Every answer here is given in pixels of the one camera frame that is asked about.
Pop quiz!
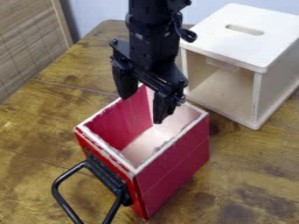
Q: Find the light wooden cabinet frame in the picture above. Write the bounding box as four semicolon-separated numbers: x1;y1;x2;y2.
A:
180;3;299;130

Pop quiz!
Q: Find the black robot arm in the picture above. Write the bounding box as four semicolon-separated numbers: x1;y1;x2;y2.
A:
109;0;197;124

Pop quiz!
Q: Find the black metal drawer handle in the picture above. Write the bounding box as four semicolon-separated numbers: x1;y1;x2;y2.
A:
51;156;133;224

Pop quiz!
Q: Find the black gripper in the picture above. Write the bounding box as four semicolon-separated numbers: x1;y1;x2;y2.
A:
109;27;189;124

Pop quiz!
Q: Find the red wooden drawer box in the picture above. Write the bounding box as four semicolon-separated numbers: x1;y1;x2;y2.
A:
75;85;209;220

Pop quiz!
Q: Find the black cable loop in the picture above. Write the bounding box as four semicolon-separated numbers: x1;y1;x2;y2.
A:
171;12;199;44

